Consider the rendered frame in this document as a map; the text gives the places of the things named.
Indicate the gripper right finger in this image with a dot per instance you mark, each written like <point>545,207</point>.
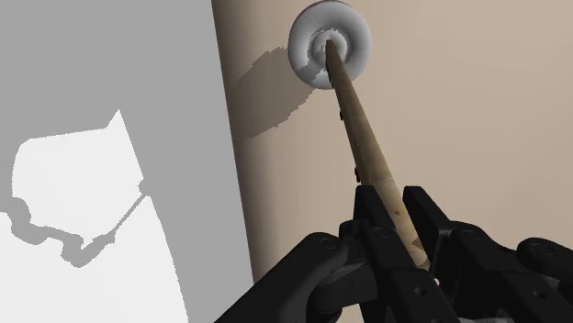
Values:
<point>492,259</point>

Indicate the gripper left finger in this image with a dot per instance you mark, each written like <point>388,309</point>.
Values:
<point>358,268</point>

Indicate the white round bowl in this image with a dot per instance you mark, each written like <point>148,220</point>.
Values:
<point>351,27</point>

